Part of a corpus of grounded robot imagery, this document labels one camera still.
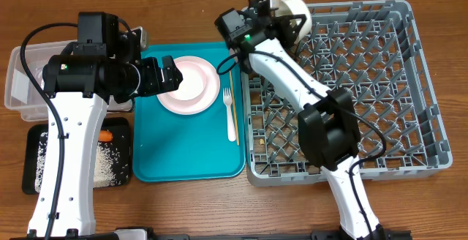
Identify cream bowl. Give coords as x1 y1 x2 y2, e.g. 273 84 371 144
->
275 0 312 39

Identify large pink plate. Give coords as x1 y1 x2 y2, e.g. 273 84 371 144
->
157 56 220 115

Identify orange carrot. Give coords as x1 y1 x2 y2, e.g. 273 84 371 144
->
98 130 113 142

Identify peanut and rice scraps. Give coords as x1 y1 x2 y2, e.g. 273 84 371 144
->
32 132 129 194

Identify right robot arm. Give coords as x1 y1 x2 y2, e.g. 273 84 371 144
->
214 0 385 239

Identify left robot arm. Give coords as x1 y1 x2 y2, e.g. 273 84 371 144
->
27 12 183 239

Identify clear plastic waste bin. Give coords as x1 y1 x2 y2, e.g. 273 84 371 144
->
4 40 137 123

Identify wooden chopstick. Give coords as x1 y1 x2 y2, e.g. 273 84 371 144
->
229 70 240 146

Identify teal plastic serving tray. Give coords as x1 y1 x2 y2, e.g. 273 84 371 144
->
132 42 246 183

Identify grey plastic dish rack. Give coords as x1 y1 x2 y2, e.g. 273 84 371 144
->
241 0 453 187

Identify white plastic fork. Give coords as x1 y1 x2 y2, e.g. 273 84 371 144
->
223 88 236 142

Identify black rectangular tray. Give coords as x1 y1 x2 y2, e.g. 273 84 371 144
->
22 118 132 195

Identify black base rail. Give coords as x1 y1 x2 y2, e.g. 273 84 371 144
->
117 227 413 240

